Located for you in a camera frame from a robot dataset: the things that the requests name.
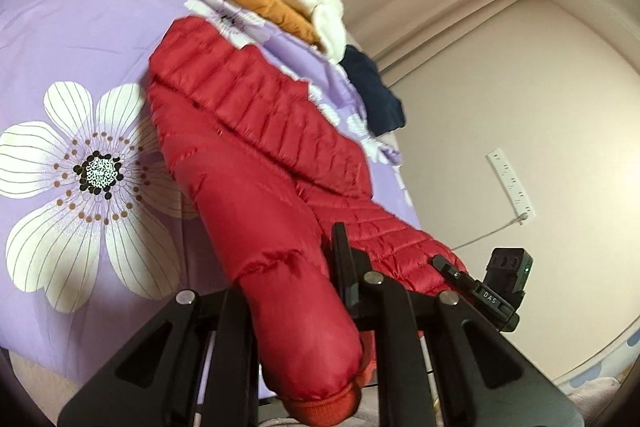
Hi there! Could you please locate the purple floral bed cover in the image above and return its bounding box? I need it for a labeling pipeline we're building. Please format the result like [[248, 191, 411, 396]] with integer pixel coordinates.
[[1, 0, 418, 383]]

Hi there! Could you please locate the red quilted down jacket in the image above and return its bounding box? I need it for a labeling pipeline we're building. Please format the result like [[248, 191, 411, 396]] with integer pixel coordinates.
[[149, 16, 451, 426]]

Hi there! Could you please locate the white power strip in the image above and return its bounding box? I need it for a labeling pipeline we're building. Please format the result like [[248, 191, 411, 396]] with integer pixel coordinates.
[[486, 148, 536, 225]]

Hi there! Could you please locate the navy blue garment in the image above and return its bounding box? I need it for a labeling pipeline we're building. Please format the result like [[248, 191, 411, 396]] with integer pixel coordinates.
[[340, 44, 406, 136]]

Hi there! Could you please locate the orange folded garment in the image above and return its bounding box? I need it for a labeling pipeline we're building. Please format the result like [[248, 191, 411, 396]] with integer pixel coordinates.
[[233, 0, 321, 49]]

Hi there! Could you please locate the white power cable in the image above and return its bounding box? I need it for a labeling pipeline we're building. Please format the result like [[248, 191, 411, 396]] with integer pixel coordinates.
[[449, 213, 528, 253]]

